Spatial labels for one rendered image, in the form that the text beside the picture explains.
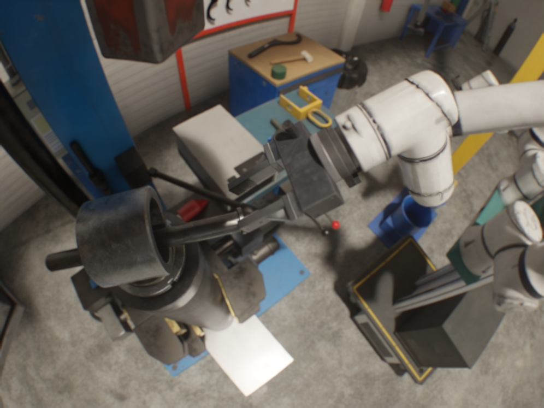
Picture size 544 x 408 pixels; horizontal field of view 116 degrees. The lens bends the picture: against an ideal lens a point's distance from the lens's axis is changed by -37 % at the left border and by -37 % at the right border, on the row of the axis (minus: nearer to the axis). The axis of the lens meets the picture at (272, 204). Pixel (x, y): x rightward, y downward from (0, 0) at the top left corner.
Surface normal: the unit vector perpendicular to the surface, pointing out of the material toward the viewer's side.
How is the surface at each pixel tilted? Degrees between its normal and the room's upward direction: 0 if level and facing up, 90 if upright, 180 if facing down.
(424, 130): 70
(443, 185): 64
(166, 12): 90
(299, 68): 0
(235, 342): 0
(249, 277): 0
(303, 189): 35
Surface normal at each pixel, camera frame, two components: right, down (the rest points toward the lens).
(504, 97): -0.66, -0.15
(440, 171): 0.25, 0.55
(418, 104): -0.35, 0.02
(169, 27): 0.94, 0.33
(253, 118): 0.08, -0.48
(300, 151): -0.48, -0.26
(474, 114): -0.58, 0.45
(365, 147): -0.11, 0.43
